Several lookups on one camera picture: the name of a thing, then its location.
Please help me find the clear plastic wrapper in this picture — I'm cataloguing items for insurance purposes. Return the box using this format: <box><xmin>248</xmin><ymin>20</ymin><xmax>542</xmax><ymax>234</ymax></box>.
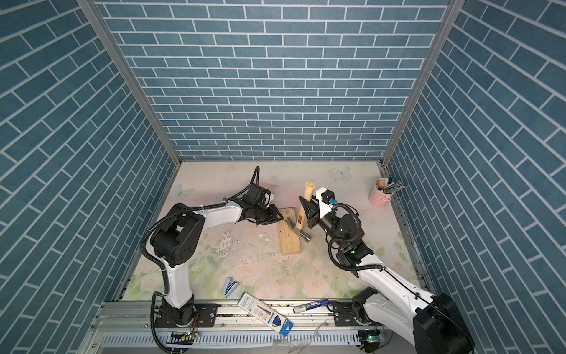
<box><xmin>284</xmin><ymin>321</ymin><xmax>329</xmax><ymax>353</ymax></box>

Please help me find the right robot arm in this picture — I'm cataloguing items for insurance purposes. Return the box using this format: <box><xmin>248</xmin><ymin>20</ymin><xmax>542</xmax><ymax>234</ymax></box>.
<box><xmin>299</xmin><ymin>196</ymin><xmax>475</xmax><ymax>353</ymax></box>

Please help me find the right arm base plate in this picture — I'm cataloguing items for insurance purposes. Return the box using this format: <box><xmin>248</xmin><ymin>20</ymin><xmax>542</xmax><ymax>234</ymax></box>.
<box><xmin>327</xmin><ymin>301</ymin><xmax>378</xmax><ymax>327</ymax></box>

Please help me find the wooden plank with nails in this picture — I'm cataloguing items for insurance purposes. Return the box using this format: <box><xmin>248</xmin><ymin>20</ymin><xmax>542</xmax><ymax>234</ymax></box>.
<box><xmin>278</xmin><ymin>208</ymin><xmax>302</xmax><ymax>256</ymax></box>

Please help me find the blue white marker pen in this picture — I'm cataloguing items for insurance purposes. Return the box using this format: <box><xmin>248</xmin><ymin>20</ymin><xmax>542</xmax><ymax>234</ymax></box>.
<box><xmin>293</xmin><ymin>299</ymin><xmax>330</xmax><ymax>314</ymax></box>

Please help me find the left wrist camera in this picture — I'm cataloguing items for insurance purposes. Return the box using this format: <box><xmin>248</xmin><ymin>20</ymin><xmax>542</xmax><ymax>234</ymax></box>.
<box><xmin>263</xmin><ymin>190</ymin><xmax>274</xmax><ymax>206</ymax></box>

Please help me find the wooden claw hammer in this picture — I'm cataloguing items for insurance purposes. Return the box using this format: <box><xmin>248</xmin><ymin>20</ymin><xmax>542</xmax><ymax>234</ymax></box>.
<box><xmin>285</xmin><ymin>181</ymin><xmax>315</xmax><ymax>243</ymax></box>

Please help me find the pink cup with tools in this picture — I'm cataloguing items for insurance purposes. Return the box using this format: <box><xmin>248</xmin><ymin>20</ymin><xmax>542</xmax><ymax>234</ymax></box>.
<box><xmin>368</xmin><ymin>176</ymin><xmax>405</xmax><ymax>208</ymax></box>

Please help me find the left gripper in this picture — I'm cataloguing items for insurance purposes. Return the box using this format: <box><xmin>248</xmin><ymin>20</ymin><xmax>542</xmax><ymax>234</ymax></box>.
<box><xmin>251</xmin><ymin>204</ymin><xmax>285</xmax><ymax>226</ymax></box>

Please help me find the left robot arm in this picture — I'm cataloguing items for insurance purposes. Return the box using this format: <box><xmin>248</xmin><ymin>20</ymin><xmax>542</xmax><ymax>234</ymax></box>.
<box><xmin>140</xmin><ymin>167</ymin><xmax>283</xmax><ymax>310</ymax></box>

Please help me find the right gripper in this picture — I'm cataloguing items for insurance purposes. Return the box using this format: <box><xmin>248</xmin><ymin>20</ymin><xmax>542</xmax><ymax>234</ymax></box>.
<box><xmin>303</xmin><ymin>194</ymin><xmax>348</xmax><ymax>250</ymax></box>

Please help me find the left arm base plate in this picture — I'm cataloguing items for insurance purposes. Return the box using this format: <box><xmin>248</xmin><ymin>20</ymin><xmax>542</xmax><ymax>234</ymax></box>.
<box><xmin>153</xmin><ymin>302</ymin><xmax>218</xmax><ymax>328</ymax></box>

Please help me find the white blue toothpaste box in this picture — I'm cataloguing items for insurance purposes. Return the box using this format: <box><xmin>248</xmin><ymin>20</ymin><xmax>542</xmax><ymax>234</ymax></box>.
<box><xmin>237</xmin><ymin>292</ymin><xmax>293</xmax><ymax>337</ymax></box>

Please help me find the blue stapler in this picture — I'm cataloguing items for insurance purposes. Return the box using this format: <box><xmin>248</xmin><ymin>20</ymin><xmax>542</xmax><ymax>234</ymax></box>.
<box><xmin>223</xmin><ymin>277</ymin><xmax>240</xmax><ymax>298</ymax></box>

